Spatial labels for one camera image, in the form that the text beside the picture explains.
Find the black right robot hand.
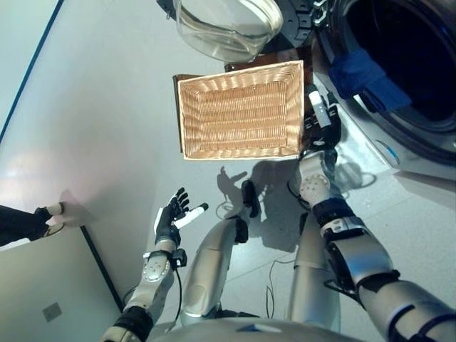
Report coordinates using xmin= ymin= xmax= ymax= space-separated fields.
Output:
xmin=304 ymin=84 xmax=342 ymax=149

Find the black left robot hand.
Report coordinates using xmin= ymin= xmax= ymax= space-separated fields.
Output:
xmin=153 ymin=187 xmax=209 ymax=247

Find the navy blue garment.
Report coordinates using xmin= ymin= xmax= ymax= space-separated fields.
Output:
xmin=327 ymin=48 xmax=388 ymax=100

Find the grey front-load washing machine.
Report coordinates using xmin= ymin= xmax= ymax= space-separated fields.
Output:
xmin=309 ymin=0 xmax=456 ymax=175

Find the round washing machine door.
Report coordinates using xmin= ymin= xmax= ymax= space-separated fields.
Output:
xmin=155 ymin=0 xmax=314 ymax=63

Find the silver left robot leg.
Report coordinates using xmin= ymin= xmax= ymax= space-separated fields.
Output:
xmin=180 ymin=180 xmax=261 ymax=327

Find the silver robot leg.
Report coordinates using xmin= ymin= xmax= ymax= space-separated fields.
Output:
xmin=286 ymin=212 xmax=341 ymax=331
xmin=180 ymin=180 xmax=261 ymax=327

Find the dark brown wooden stand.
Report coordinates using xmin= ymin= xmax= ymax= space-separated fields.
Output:
xmin=172 ymin=46 xmax=315 ymax=157

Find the wicker laundry basket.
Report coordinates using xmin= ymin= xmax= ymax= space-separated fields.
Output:
xmin=177 ymin=59 xmax=306 ymax=161

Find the silver robot torso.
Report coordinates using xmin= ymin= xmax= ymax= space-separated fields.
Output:
xmin=147 ymin=316 xmax=368 ymax=342

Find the silver right robot leg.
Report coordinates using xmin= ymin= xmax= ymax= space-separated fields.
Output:
xmin=286 ymin=212 xmax=341 ymax=331

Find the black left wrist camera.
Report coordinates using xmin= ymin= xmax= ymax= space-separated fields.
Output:
xmin=170 ymin=249 xmax=188 ymax=270

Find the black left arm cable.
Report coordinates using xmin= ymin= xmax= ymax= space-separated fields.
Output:
xmin=172 ymin=269 xmax=183 ymax=327

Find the white appliance enclosure panel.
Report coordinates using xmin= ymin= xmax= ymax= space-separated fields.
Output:
xmin=391 ymin=170 xmax=456 ymax=200

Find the thin dark wire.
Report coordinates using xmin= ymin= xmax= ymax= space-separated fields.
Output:
xmin=265 ymin=258 xmax=286 ymax=318

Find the grey wall socket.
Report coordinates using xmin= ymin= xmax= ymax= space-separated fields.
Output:
xmin=42 ymin=301 xmax=63 ymax=323

